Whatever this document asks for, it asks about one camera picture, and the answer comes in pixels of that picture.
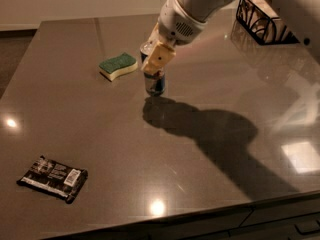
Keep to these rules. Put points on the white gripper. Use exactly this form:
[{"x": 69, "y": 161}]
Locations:
[{"x": 176, "y": 29}]

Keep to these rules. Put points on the blue silver redbull can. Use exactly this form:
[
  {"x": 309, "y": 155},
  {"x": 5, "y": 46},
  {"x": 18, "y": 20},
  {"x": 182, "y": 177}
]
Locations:
[{"x": 154, "y": 84}]

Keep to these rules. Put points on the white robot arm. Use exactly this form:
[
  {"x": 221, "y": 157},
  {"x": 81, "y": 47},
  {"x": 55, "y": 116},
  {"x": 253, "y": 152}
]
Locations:
[{"x": 201, "y": 10}]

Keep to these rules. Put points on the green yellow sponge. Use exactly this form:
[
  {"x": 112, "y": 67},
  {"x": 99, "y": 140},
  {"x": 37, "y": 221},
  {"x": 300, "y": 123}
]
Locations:
[{"x": 117, "y": 66}]

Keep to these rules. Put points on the black snack bar wrapper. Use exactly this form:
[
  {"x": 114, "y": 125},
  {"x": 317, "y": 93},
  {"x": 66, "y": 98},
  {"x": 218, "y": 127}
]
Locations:
[{"x": 54, "y": 178}]

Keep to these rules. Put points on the black wire napkin basket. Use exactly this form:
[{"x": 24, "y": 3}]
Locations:
[{"x": 263, "y": 23}]

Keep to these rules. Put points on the drawer handle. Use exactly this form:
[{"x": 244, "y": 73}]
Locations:
[{"x": 308, "y": 227}]

